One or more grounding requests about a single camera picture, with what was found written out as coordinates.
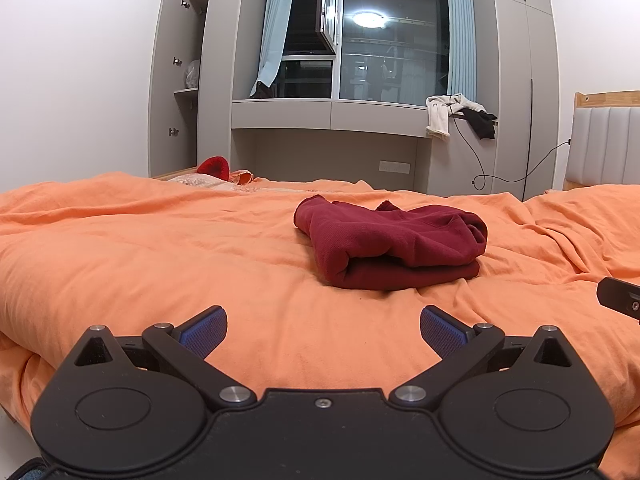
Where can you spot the white garment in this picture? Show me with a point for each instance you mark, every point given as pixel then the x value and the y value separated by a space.
pixel 439 117

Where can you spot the metal-framed window sash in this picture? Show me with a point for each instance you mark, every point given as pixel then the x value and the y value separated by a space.
pixel 330 10

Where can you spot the large glass window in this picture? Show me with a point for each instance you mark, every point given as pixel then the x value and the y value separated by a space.
pixel 395 60

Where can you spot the grey window bench cabinet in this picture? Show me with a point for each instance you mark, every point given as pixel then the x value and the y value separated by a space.
pixel 350 115

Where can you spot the grey shelved wardrobe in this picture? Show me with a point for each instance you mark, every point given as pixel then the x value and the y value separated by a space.
pixel 220 60

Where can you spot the black garment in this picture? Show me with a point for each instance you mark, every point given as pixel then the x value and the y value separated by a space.
pixel 482 122

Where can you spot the dark red sweater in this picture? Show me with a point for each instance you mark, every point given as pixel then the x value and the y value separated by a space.
pixel 400 250

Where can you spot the floral pink pillow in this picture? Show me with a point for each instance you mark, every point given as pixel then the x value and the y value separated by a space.
pixel 200 181

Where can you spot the light blue curtain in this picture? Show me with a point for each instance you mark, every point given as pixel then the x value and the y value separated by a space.
pixel 461 35
pixel 275 25

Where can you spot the orange duvet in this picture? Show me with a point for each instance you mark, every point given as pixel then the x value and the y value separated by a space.
pixel 150 260

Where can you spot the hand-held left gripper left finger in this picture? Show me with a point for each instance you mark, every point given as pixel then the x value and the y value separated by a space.
pixel 205 331

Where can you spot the padded headboard with wooden frame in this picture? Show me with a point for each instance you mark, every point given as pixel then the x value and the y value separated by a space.
pixel 605 145

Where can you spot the grey two-door wardrobe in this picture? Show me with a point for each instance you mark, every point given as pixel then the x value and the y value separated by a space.
pixel 515 60

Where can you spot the small black object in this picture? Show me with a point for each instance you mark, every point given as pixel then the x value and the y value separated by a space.
pixel 262 91

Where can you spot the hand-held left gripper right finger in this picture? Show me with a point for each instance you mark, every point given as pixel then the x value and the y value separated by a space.
pixel 440 332

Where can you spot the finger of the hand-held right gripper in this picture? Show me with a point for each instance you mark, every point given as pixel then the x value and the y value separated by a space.
pixel 620 296

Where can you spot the white wall socket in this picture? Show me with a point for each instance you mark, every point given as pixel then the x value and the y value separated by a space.
pixel 394 166

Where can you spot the small orange cloth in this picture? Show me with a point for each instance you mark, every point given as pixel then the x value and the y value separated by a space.
pixel 241 177

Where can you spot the grey wardrobe door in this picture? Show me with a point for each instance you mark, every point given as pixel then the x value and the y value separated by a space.
pixel 170 85

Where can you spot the red plush item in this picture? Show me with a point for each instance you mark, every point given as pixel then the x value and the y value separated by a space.
pixel 214 166

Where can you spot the clear plastic bag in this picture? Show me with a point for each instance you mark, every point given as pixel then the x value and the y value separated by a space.
pixel 192 75

